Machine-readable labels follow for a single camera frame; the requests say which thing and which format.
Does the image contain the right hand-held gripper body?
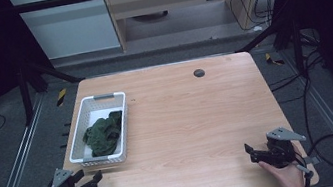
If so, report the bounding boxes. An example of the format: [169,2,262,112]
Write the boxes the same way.
[254,122,311,173]

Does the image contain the dark green cloth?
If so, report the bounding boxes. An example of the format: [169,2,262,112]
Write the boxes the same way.
[78,110,130,160]

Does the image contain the white plastic basket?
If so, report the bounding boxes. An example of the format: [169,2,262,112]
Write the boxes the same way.
[59,90,138,171]

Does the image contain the person's right hand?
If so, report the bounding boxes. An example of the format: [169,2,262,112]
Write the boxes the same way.
[257,154,307,187]

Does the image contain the yellow black tape strip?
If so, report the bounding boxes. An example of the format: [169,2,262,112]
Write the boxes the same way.
[263,50,286,69]
[54,87,70,108]

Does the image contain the black metal stand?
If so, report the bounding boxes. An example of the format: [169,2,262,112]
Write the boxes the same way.
[13,49,92,128]
[231,14,307,80]

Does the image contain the white cabinet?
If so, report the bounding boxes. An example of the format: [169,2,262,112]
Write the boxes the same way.
[8,0,122,66]

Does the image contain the black floor cables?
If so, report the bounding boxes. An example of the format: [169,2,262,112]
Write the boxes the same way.
[261,27,333,145]

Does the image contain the black hanging cables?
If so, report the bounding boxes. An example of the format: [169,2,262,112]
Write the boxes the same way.
[228,0,278,34]

